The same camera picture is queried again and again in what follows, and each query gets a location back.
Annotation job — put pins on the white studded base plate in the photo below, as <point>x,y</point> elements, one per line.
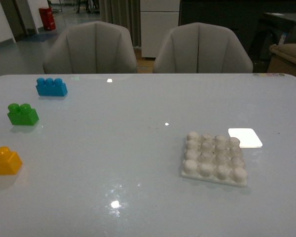
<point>214,159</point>

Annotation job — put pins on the yellow toy block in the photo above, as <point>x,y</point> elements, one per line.
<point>10,162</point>

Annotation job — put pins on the blue toy block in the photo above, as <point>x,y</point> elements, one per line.
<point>51,87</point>

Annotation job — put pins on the green toy block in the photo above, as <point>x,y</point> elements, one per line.
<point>22,114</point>

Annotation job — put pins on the right beige chair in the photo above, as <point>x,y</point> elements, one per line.
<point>201,48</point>

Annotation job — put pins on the beige chair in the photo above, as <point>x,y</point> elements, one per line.
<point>201,48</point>
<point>92,48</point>

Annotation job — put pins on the left beige chair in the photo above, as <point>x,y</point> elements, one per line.
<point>92,48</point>

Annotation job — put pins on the white cabinet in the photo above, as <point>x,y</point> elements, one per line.
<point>157,17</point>

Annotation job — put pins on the grey curtain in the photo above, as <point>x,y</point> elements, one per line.
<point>125,13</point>

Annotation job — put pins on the brown cardboard box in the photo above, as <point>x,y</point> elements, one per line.
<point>283,59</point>

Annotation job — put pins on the dark desk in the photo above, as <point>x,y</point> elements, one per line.
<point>273,28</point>

